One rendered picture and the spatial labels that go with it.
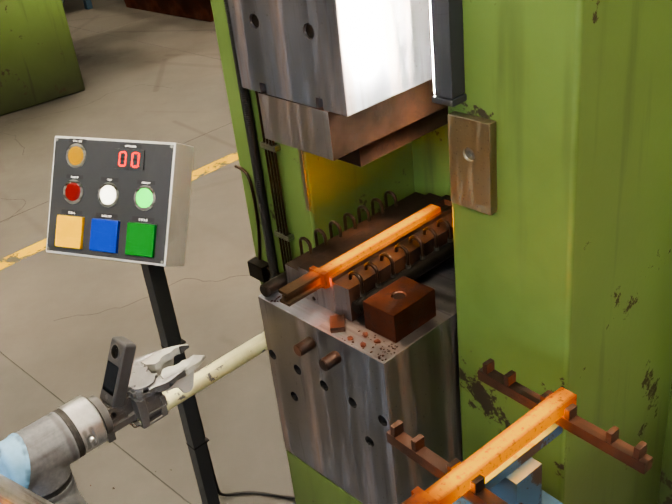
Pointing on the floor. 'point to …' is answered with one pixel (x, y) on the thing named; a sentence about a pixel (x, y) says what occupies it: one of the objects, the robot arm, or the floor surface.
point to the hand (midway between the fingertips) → (189, 351)
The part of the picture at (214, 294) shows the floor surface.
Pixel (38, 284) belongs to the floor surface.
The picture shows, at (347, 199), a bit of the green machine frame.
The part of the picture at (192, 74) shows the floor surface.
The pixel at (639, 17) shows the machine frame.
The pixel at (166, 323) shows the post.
